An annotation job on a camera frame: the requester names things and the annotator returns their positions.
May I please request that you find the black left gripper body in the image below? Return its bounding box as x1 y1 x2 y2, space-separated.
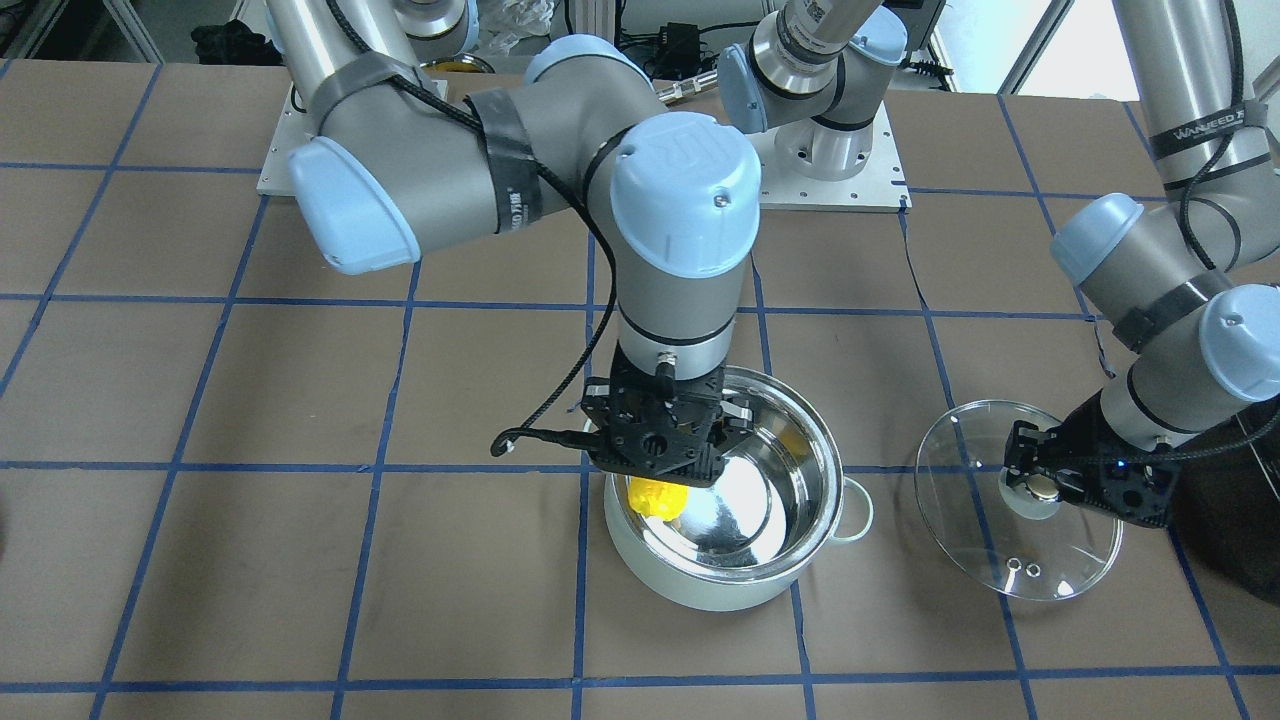
1004 392 1181 528

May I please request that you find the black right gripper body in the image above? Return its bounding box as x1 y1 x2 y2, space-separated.
581 348 753 488

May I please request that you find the yellow corn cob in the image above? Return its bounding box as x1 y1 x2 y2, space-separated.
627 425 801 523

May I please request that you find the glass pot lid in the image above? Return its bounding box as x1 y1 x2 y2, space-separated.
914 400 1123 601

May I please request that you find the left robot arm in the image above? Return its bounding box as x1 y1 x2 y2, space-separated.
717 1 1277 527

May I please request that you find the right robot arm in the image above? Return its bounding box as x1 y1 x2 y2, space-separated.
268 1 762 488

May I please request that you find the pale green electric pot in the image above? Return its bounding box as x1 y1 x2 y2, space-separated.
599 365 858 612

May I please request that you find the black rice cooker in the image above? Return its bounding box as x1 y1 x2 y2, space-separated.
1172 402 1279 606

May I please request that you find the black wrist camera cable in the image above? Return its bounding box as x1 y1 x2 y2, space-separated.
490 190 621 459

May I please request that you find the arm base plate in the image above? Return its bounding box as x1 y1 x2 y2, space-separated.
748 105 913 213
256 85 314 197

